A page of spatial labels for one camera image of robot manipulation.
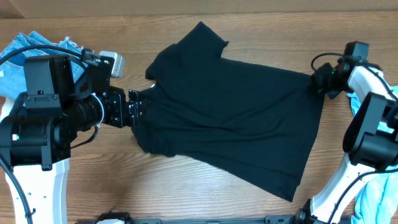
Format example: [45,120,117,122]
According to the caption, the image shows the black t-shirt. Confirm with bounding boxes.
[132,23,324,201]

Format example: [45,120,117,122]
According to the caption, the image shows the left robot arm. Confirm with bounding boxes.
[1,47,150,223]

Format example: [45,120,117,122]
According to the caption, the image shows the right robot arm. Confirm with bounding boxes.
[289,41,397,223]

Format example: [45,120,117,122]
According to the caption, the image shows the folded white garment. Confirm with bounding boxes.
[1,98,15,121]

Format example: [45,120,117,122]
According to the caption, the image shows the blue denim shorts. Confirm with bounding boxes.
[1,31,83,100]

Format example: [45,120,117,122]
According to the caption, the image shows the light blue crumpled shirt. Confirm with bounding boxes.
[346,85,398,224]

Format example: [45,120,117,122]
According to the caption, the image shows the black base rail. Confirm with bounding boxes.
[76,212,295,224]

